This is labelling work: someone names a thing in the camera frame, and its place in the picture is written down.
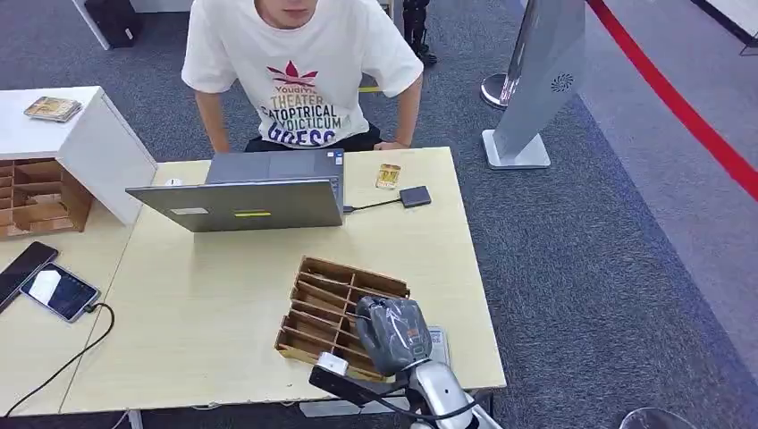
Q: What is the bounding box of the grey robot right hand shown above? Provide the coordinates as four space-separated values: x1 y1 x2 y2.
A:
354 295 434 378

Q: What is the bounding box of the yellow printed card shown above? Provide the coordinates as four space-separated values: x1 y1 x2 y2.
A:
375 164 402 190

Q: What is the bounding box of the wooden slotted card box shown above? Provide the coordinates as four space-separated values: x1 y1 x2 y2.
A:
274 256 411 383

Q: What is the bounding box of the small black drive box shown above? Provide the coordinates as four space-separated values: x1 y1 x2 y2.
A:
399 185 433 209

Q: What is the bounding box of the person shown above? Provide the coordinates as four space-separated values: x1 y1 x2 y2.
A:
181 0 425 154

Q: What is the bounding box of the grey laptop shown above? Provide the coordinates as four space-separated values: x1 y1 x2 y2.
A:
125 147 346 234

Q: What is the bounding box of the silver kiosk stand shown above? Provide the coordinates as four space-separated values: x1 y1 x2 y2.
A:
481 0 587 171

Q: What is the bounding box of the clear round dome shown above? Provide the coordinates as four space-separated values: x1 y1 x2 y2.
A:
619 407 703 429

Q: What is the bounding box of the white cabinet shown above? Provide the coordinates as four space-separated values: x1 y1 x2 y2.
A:
0 86 159 227

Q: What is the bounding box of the red barrier belt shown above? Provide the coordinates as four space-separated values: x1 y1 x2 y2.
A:
587 0 758 201

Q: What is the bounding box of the black case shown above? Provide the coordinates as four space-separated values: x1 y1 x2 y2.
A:
82 0 142 50

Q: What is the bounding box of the phone with lit screen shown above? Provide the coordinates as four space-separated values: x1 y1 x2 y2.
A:
19 263 102 324

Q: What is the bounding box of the wooden compartment box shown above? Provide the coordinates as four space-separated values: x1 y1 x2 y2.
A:
0 157 94 241

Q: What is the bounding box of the black phone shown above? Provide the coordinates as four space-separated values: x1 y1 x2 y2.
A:
0 240 61 315

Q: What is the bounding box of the black drive cable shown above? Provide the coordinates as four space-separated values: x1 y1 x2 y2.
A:
342 198 402 215

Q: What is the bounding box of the white desk frame bar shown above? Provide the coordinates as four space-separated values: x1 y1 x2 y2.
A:
299 399 416 419

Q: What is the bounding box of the chrome stanchion post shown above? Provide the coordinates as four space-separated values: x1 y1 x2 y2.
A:
480 0 533 111

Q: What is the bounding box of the black phone cable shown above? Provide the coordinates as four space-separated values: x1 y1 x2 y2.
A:
0 302 116 418

